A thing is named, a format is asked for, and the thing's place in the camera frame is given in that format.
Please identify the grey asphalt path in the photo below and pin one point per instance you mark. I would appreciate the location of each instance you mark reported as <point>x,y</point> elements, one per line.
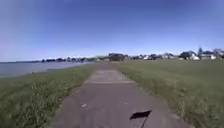
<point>106,96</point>

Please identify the row of buildings and trees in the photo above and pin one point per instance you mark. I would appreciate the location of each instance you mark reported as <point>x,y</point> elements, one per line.
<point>150,56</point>

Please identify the wide grass field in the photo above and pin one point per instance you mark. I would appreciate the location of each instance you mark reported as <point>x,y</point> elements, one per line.
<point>180,80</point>

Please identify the grass strip beside water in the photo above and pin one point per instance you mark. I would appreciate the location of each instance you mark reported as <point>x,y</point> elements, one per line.
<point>36,93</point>

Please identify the lake water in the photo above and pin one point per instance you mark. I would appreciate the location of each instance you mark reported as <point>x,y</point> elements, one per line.
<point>23,67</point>

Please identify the distant wooded shore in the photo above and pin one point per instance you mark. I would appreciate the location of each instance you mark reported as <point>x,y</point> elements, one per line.
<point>20,61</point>

